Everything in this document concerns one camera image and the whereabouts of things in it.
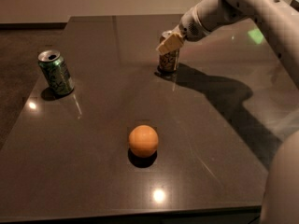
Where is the green soda can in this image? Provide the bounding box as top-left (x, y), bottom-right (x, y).
top-left (38, 49), bottom-right (75, 96)

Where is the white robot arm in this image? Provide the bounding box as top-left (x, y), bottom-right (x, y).
top-left (157, 0), bottom-right (299, 224)

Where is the orange soda can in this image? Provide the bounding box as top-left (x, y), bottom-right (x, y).
top-left (158, 30), bottom-right (179, 73)

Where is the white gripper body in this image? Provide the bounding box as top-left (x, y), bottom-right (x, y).
top-left (178, 7), bottom-right (210, 42)

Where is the orange ball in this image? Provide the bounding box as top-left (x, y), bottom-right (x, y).
top-left (129, 125), bottom-right (159, 158)

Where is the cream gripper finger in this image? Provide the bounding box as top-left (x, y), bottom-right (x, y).
top-left (156, 33), bottom-right (184, 55)

